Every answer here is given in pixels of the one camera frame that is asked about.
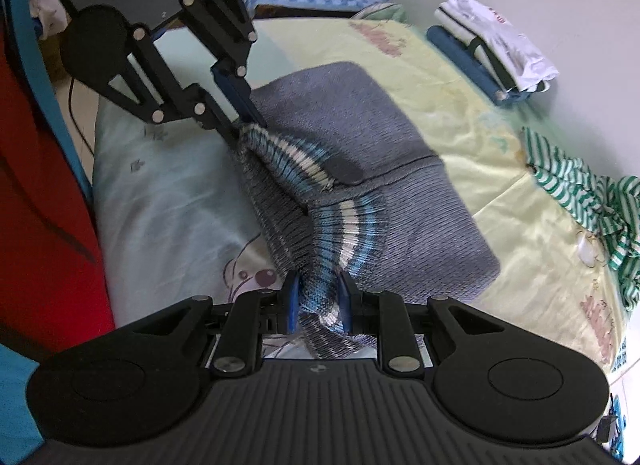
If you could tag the person's red and blue garment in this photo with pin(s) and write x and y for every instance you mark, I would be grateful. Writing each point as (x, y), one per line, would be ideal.
(40, 195)

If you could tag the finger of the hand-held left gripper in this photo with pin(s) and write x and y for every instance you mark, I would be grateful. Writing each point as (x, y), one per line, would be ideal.
(165, 105)
(240, 90)

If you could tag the grey knit sweater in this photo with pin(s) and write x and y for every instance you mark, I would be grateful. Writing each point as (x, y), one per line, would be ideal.
(400, 225)

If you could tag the yellow printed bed sheet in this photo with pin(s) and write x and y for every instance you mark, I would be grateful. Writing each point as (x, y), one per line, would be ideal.
(175, 205)

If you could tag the white folded shirt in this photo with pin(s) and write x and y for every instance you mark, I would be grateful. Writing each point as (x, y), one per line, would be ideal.
(505, 40)

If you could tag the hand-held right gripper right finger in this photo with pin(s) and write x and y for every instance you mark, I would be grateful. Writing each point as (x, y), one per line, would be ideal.
(345, 305)

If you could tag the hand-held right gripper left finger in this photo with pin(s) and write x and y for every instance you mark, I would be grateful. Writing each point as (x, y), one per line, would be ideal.
(292, 305)

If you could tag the blue folded garment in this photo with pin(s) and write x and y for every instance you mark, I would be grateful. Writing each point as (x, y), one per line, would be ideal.
(465, 65)

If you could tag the green white striped shirt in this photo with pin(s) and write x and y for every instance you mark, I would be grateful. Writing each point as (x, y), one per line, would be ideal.
(600, 195)

